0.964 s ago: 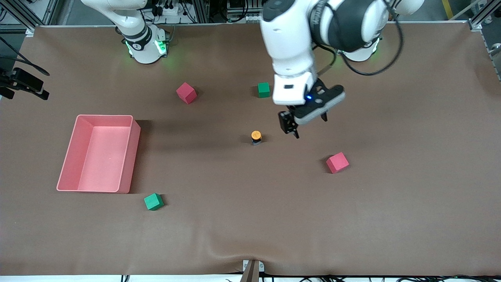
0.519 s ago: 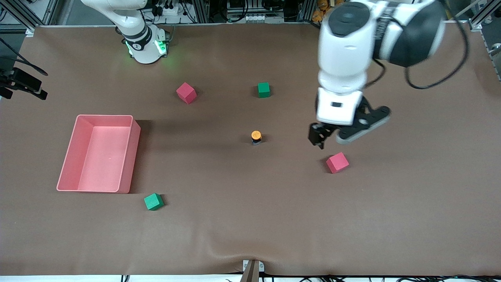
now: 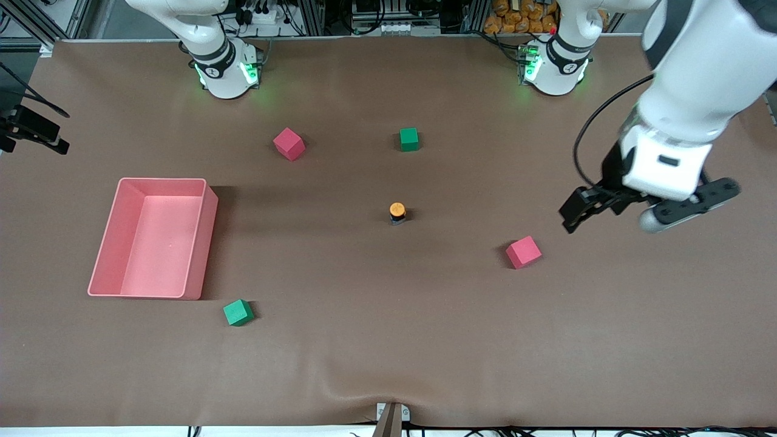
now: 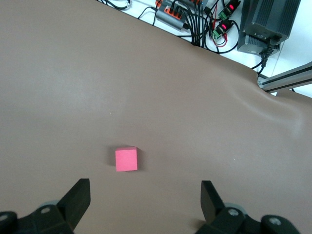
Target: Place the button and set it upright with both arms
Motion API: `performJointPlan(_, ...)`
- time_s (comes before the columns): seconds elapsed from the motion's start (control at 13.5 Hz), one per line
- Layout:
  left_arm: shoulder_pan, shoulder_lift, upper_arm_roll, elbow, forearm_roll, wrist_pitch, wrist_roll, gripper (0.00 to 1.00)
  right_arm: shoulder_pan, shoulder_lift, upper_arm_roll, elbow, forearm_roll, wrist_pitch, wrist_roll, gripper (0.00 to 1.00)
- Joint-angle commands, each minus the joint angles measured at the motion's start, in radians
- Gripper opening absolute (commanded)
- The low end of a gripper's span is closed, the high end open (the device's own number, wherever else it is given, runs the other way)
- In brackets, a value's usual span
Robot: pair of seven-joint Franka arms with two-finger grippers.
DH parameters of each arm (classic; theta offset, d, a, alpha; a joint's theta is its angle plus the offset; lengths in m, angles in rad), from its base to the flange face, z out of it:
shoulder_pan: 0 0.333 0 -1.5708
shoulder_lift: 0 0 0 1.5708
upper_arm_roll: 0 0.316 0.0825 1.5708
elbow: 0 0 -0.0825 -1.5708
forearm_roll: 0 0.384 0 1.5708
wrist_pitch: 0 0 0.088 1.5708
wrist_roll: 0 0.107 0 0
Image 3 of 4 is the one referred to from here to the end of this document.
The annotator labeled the pink foam cube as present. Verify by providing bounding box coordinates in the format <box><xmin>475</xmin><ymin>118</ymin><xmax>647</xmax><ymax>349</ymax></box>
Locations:
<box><xmin>505</xmin><ymin>235</ymin><xmax>543</xmax><ymax>270</ymax></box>
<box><xmin>273</xmin><ymin>127</ymin><xmax>306</xmax><ymax>162</ymax></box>

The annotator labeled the pink plastic bin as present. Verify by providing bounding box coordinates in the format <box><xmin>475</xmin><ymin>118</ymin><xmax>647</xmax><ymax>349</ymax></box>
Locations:
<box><xmin>87</xmin><ymin>177</ymin><xmax>219</xmax><ymax>301</ymax></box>

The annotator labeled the orange packets pile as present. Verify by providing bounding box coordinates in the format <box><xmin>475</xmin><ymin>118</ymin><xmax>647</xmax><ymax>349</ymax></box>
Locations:
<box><xmin>484</xmin><ymin>0</ymin><xmax>559</xmax><ymax>35</ymax></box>

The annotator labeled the white power strip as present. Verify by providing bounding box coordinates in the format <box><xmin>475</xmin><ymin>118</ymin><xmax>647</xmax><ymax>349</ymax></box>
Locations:
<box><xmin>240</xmin><ymin>7</ymin><xmax>296</xmax><ymax>25</ymax></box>

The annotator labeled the white terminal strip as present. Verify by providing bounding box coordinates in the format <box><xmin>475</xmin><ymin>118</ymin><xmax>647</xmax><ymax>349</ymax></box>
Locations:
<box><xmin>352</xmin><ymin>21</ymin><xmax>442</xmax><ymax>36</ymax></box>

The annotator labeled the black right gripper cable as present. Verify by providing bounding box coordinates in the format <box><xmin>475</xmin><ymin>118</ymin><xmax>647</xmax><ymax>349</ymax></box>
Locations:
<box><xmin>0</xmin><ymin>61</ymin><xmax>69</xmax><ymax>118</ymax></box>

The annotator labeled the aluminium frame strut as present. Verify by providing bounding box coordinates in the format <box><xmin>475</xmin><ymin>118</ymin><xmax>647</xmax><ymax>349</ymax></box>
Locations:
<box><xmin>9</xmin><ymin>0</ymin><xmax>92</xmax><ymax>52</ymax></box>

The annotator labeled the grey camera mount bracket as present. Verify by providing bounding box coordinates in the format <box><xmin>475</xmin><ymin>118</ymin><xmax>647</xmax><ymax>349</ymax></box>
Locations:
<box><xmin>375</xmin><ymin>402</ymin><xmax>411</xmax><ymax>437</ymax></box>

